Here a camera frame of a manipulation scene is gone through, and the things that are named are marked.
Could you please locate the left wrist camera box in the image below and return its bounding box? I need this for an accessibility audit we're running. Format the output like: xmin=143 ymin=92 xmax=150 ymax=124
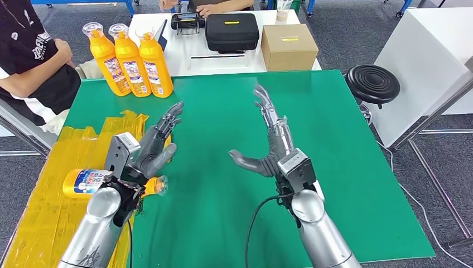
xmin=104 ymin=132 xmax=142 ymax=180

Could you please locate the blue folio tablet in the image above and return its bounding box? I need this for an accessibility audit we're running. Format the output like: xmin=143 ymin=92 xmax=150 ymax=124
xmin=154 ymin=19 xmax=169 ymax=52

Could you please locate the clear plastic film wrap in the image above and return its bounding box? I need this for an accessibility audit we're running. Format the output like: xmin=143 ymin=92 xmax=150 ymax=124
xmin=273 ymin=116 xmax=295 ymax=156

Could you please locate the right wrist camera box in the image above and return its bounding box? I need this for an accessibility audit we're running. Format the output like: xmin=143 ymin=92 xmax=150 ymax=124
xmin=277 ymin=147 xmax=318 ymax=193

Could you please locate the person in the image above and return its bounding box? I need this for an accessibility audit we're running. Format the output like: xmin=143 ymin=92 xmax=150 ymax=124
xmin=0 ymin=0 xmax=104 ymax=136
xmin=160 ymin=0 xmax=255 ymax=18

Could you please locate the white table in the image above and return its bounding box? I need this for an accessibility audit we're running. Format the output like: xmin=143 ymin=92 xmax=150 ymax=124
xmin=127 ymin=9 xmax=322 ymax=78

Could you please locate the black round stool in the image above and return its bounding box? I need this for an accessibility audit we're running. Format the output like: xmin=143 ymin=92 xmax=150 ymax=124
xmin=344 ymin=64 xmax=401 ymax=110

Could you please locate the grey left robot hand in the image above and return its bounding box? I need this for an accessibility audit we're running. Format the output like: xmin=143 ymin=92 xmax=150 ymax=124
xmin=129 ymin=102 xmax=185 ymax=180

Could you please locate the silver metal frame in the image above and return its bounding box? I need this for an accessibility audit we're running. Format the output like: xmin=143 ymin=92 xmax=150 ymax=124
xmin=0 ymin=102 xmax=52 ymax=158
xmin=392 ymin=55 xmax=473 ymax=248

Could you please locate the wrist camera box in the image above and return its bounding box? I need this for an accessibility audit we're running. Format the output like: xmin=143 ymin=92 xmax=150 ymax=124
xmin=277 ymin=147 xmax=318 ymax=193
xmin=104 ymin=132 xmax=142 ymax=180

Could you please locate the cardboard box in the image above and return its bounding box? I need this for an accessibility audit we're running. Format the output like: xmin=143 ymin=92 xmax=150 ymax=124
xmin=260 ymin=23 xmax=319 ymax=72

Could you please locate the white cabinet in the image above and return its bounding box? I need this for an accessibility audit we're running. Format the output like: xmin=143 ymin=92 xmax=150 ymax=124
xmin=365 ymin=7 xmax=473 ymax=149

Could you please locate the white cable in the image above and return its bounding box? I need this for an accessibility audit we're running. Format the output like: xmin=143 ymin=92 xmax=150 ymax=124
xmin=375 ymin=137 xmax=473 ymax=268

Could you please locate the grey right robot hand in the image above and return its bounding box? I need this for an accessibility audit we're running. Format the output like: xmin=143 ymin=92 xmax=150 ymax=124
xmin=228 ymin=84 xmax=296 ymax=178

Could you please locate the black carrying case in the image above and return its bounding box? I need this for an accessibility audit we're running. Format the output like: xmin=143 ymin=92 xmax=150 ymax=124
xmin=205 ymin=13 xmax=260 ymax=54

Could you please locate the clear drink cup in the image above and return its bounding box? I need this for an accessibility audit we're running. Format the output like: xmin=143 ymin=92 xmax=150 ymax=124
xmin=275 ymin=0 xmax=295 ymax=22

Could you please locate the orange detergent bottle clear cap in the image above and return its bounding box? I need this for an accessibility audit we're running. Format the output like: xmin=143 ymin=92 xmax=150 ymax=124
xmin=108 ymin=23 xmax=152 ymax=98
xmin=134 ymin=26 xmax=173 ymax=99
xmin=81 ymin=22 xmax=132 ymax=98
xmin=62 ymin=168 xmax=169 ymax=200

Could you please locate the black remote controller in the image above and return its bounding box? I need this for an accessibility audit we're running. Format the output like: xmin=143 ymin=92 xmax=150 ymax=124
xmin=170 ymin=13 xmax=206 ymax=36

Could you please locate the yellow taped plastic sheet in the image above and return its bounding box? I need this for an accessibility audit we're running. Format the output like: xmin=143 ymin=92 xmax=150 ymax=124
xmin=2 ymin=110 xmax=175 ymax=268

